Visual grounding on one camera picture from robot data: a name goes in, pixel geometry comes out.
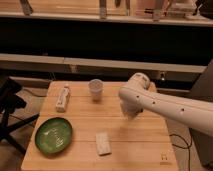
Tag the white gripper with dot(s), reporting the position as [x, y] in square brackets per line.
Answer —
[128, 112]

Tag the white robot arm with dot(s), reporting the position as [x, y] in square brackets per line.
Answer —
[135, 96]

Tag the white sponge block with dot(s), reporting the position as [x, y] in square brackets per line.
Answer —
[103, 143]

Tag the green plate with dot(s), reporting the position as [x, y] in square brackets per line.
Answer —
[53, 136]

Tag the black chair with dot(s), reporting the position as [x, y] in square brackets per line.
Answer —
[9, 102]

